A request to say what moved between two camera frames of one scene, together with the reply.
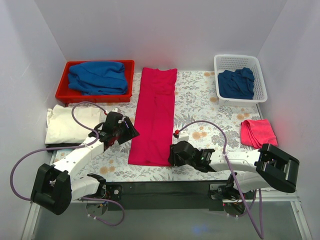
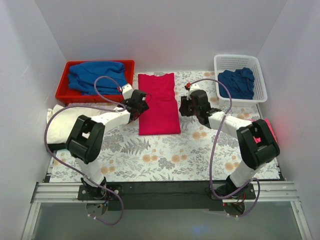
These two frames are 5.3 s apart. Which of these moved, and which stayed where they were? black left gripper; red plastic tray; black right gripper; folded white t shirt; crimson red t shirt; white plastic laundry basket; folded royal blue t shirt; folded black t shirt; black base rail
Moved: crimson red t shirt; black left gripper; black right gripper
Stayed: folded white t shirt; folded royal blue t shirt; black base rail; white plastic laundry basket; folded black t shirt; red plastic tray
